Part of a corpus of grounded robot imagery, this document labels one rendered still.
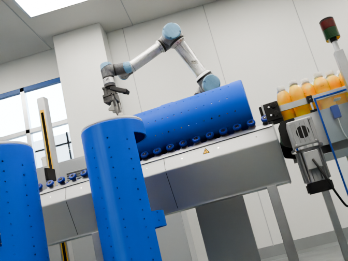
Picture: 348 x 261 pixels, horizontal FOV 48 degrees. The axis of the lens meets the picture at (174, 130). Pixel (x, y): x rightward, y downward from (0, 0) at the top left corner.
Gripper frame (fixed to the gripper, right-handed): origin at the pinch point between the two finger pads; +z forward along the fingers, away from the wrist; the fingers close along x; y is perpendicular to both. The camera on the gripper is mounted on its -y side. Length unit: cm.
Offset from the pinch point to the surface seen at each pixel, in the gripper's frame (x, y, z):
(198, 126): 18, -48, 28
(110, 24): -233, 70, -212
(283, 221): 14, -75, 85
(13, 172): 82, 20, 40
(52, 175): 5, 49, 26
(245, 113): 17, -73, 29
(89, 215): 16, 25, 57
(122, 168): 70, -22, 49
